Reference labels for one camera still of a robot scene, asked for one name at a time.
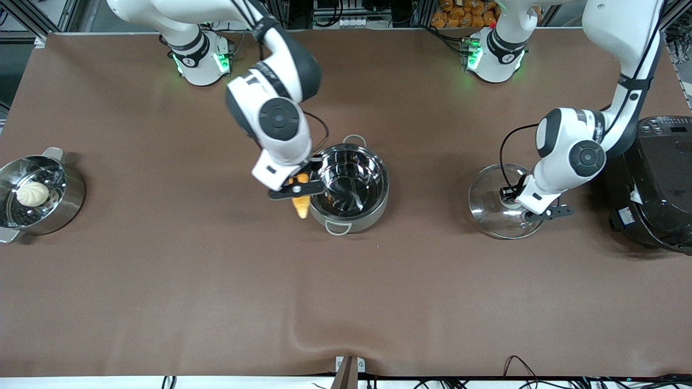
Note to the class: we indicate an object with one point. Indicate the steel steamer pot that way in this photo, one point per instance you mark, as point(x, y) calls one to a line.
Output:
point(67, 200)

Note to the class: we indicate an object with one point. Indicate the brown table mat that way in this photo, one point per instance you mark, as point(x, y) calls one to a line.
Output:
point(216, 297)

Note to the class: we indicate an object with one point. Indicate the bag of orange buns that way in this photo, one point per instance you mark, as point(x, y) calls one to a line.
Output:
point(465, 13)

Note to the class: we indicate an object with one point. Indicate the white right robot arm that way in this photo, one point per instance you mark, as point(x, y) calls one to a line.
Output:
point(278, 119)

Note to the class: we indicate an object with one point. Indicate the steel cooking pot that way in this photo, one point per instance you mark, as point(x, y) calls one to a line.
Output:
point(351, 186)

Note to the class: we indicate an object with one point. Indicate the black rice cooker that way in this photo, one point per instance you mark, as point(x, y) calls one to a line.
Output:
point(659, 189)

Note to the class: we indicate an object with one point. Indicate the white steamed bun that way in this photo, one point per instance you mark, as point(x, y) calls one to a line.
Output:
point(32, 194)

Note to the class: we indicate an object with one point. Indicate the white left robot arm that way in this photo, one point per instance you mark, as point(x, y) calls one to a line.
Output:
point(586, 156)

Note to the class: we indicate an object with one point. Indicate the metal table clamp bracket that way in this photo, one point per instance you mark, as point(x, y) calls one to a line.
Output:
point(348, 364)

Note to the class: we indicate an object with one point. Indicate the glass pot lid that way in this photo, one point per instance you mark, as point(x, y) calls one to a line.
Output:
point(486, 216)

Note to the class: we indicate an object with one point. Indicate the small white power strip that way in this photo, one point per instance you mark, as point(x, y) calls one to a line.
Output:
point(354, 22)

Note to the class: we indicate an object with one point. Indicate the aluminium frame profile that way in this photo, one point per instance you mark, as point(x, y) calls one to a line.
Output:
point(32, 16)
point(678, 21)

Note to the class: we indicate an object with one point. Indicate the yellow corn cob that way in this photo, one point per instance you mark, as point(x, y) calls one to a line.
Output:
point(301, 208)

